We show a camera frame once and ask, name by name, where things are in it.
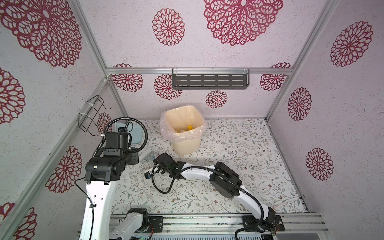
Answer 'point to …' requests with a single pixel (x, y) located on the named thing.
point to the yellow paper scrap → (190, 127)
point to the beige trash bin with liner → (184, 126)
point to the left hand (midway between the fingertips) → (128, 156)
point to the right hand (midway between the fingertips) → (154, 154)
